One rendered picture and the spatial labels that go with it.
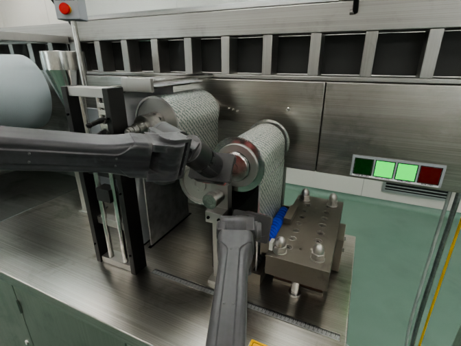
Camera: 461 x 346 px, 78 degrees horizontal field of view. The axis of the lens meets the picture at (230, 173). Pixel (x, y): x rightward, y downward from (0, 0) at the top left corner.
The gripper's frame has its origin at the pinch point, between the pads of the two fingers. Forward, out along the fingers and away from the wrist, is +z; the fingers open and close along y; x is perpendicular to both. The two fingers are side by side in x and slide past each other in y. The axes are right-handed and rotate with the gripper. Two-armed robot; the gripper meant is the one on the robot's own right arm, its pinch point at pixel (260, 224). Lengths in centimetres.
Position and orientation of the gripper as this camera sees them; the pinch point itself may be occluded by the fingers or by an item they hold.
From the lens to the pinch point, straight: 80.7
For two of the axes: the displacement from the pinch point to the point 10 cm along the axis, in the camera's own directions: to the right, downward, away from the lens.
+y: 9.1, 1.6, -3.8
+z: 3.7, 1.2, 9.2
